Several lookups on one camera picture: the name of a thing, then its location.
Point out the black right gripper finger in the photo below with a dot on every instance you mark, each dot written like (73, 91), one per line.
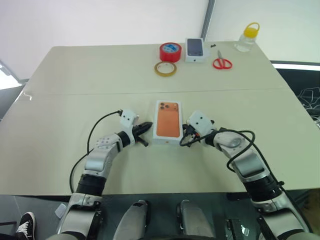
(185, 126)

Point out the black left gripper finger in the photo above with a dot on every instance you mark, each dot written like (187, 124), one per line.
(145, 127)
(143, 141)

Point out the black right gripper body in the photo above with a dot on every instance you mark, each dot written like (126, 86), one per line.
(191, 135)

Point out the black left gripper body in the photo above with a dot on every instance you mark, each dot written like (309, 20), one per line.
(138, 133)

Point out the white phone box lid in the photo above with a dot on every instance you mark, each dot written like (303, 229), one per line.
(168, 122)

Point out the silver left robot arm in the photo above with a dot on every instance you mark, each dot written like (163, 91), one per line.
(100, 160)

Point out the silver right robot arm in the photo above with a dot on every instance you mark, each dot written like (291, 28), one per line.
(250, 165)

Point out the boxed dark smartphone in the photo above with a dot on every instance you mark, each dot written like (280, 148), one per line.
(195, 47)

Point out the small grey-white rectangular card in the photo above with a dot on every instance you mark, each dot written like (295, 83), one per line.
(60, 211)

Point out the clear brownish tape roll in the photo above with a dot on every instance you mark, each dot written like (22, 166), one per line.
(156, 70)

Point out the red tape roll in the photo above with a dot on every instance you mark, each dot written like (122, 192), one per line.
(163, 55)

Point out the dark rounded grey shape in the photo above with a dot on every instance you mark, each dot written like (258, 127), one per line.
(135, 222)
(196, 220)

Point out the small black screws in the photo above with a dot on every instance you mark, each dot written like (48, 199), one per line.
(213, 46)

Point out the clear jar with yellow lid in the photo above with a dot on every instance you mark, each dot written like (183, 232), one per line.
(246, 40)

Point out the clear tape scrap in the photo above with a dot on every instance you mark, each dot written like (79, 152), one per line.
(28, 95)

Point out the black sneaker with white laces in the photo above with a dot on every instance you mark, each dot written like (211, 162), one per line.
(25, 226)

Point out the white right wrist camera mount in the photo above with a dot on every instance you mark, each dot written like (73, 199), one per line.
(201, 123)

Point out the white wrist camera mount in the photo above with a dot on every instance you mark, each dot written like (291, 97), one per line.
(127, 120)
(201, 123)

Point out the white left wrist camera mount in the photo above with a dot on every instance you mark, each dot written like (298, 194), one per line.
(127, 120)

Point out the grey window frame post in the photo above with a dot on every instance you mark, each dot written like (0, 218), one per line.
(208, 20)

